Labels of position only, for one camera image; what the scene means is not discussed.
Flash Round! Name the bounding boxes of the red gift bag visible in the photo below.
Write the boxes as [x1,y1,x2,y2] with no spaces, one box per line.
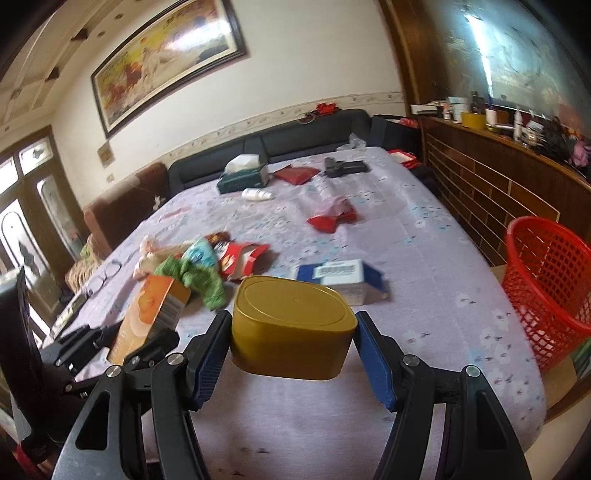
[388,148,421,169]

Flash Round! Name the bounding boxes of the framed painting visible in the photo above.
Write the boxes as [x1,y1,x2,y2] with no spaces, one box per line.
[90,0,250,139]

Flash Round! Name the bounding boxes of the black leather sofa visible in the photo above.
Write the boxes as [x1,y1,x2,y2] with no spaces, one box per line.
[167,108,372,195]

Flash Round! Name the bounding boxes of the wooden cabinet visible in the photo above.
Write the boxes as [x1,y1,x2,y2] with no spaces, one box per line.
[418,115,591,421]

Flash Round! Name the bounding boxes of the red plastic basket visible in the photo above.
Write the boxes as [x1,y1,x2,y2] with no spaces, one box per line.
[502,216,591,374]

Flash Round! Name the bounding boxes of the brown armchair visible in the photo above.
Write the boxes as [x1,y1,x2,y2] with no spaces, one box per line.
[83,161,171,259]

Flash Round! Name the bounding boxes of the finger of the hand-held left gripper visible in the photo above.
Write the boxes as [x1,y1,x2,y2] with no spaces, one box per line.
[39,323,122,366]
[69,330,181,398]

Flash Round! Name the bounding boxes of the orange cardboard box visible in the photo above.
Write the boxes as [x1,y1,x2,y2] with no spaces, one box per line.
[107,275,192,365]

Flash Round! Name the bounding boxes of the teal snack packet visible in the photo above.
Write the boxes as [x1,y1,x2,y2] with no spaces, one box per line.
[185,240,218,269]

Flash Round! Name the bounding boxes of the purple eyeglasses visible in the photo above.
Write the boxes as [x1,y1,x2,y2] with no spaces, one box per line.
[85,261,123,296]

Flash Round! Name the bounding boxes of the blue and white packet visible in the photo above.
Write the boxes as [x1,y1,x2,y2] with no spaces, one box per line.
[295,259,389,306]

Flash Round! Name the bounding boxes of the gold plastic box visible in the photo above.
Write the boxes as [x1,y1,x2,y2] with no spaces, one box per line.
[229,275,358,381]

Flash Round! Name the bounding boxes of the green cloth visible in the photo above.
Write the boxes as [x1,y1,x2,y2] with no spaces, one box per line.
[154,256,227,310]

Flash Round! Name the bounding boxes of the red and white snack packet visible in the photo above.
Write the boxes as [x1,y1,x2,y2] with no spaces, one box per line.
[217,242,271,282]

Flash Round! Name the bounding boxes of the dark flat device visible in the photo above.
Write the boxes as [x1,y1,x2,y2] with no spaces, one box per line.
[50,293,88,341]

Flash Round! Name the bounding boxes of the green tissue box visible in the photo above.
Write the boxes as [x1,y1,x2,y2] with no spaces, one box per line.
[217,154,270,195]

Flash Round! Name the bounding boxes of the glass panel door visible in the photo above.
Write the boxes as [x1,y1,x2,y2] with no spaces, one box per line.
[0,127,86,333]

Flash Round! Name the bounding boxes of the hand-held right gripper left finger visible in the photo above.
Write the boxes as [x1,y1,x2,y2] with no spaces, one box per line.
[52,310,234,480]

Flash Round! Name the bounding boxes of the cream wet wipe packet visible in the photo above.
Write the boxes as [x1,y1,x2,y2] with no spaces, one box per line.
[134,235,185,278]

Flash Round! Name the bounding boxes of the small red crumpled wrapper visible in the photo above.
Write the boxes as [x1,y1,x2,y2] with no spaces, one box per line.
[307,196,358,233]

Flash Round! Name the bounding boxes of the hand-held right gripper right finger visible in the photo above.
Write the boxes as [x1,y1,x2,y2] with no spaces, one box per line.
[353,311,532,480]

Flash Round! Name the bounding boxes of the woven tan cushion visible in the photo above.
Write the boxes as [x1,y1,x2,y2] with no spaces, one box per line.
[65,235,100,291]

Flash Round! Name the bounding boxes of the dark red flat packet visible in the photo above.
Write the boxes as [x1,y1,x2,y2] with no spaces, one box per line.
[274,166,321,185]

